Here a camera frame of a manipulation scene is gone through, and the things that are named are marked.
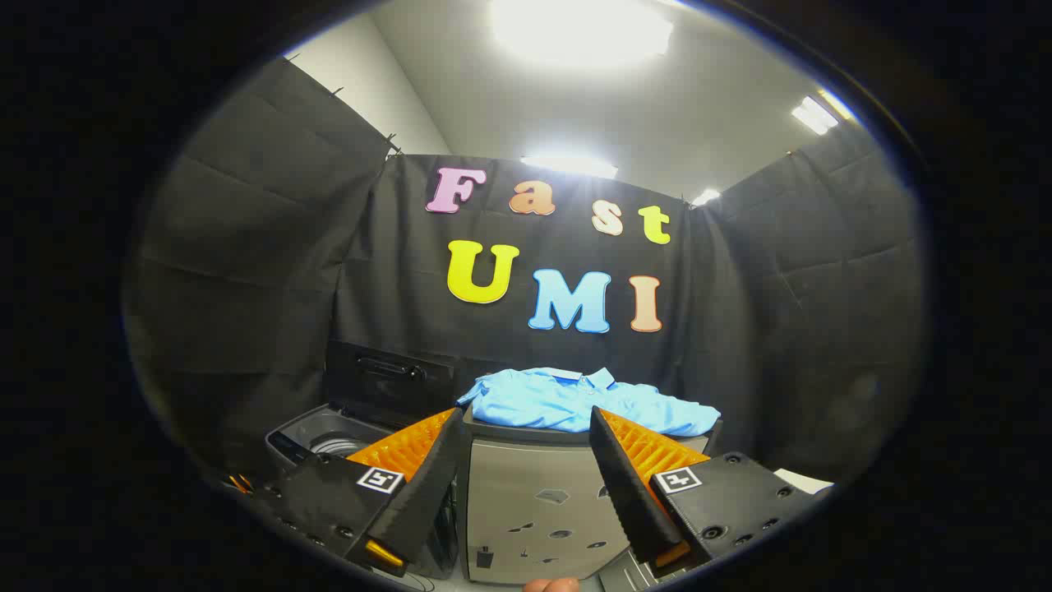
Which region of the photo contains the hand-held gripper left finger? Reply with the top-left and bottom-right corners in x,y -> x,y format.
267,407 -> 473,579

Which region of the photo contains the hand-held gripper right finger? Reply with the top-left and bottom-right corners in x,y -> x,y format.
588,405 -> 816,579

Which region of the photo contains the light blue polo shirt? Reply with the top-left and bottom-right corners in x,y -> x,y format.
457,367 -> 722,438

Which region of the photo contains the grey cabinet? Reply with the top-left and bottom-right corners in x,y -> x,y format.
460,407 -> 724,586

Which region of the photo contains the black backdrop cloth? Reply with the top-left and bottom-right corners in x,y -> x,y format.
123,58 -> 930,494

